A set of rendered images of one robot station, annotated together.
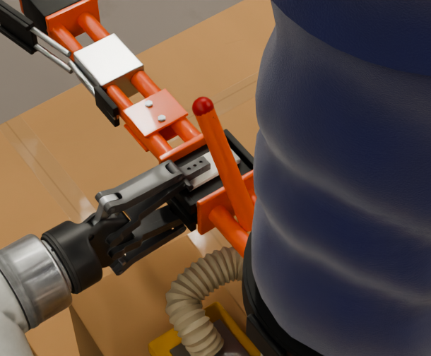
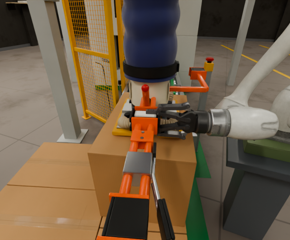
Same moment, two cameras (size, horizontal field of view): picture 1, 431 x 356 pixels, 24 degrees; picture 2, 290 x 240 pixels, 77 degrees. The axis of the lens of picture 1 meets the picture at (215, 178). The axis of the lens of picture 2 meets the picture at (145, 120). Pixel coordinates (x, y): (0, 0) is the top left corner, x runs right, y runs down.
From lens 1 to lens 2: 1.32 m
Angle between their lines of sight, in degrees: 90
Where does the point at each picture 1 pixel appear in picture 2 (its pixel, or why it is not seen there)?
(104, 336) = (191, 148)
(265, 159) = (176, 10)
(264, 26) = not seen: outside the picture
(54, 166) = not seen: outside the picture
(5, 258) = (225, 112)
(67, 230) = (201, 113)
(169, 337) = not seen: hidden behind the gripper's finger
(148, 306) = (174, 148)
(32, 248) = (215, 111)
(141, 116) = (148, 135)
